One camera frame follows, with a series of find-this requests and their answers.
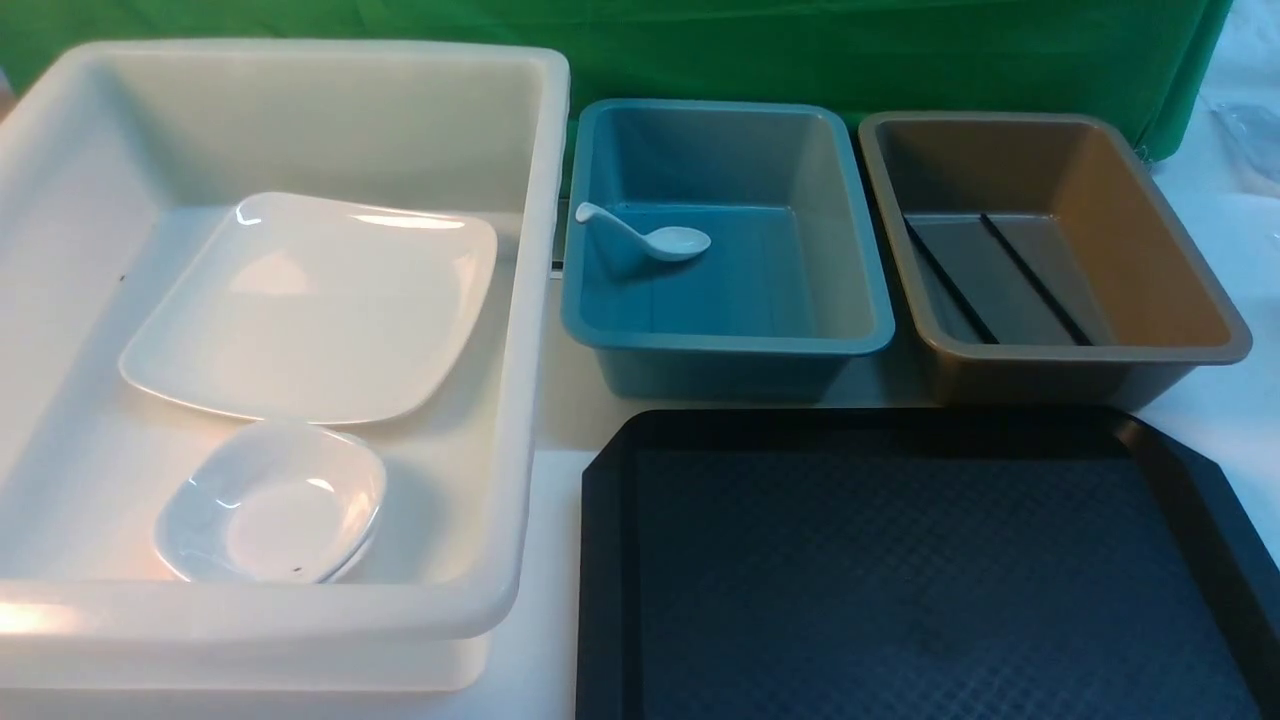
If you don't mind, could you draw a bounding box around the black chopstick gold band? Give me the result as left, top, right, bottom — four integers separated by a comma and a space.
978, 213, 1094, 346
904, 214, 1000, 346

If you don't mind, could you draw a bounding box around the large white square plate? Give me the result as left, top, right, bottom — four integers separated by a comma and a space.
118, 192, 499, 427

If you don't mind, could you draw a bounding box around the small white dish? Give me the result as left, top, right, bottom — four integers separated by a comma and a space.
152, 420, 387, 584

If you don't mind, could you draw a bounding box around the white ceramic soup spoon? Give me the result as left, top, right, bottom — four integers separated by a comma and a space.
573, 202, 712, 263

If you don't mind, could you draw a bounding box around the blue plastic bin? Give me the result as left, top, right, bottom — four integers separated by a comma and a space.
561, 99, 896, 402

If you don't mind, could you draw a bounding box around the black plastic serving tray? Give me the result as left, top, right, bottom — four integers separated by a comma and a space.
575, 407, 1279, 719

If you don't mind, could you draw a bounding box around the brown plastic bin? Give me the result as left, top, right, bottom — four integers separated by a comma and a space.
858, 111, 1252, 411

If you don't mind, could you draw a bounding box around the large white plastic tub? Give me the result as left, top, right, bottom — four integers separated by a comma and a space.
3, 38, 570, 692

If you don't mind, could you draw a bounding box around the green backdrop cloth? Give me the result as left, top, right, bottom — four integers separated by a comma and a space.
1, 1, 1231, 160

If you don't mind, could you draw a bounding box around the clear plastic bag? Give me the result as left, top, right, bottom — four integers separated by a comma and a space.
1210, 101, 1279, 197

